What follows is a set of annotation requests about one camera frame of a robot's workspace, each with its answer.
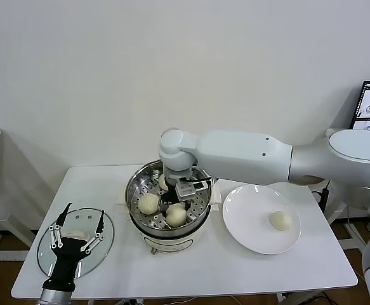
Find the black clamp post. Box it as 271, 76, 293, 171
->
311, 189, 330, 220

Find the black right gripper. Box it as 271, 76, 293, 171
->
159, 180, 195, 223

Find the white electric cooker base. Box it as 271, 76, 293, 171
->
116, 184, 222, 255

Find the white side table with laptop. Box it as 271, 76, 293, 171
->
324, 128, 370, 268

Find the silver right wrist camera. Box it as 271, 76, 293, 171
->
174, 177, 213, 201

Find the perforated stainless steel steamer basket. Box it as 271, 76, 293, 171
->
124, 159, 213, 231

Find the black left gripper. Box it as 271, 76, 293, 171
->
41, 203, 105, 291

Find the round white plate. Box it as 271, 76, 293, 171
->
221, 184, 302, 255

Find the round glass pot lid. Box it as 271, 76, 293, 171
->
37, 207, 115, 280

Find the black floor cable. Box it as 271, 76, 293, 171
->
301, 292, 331, 305

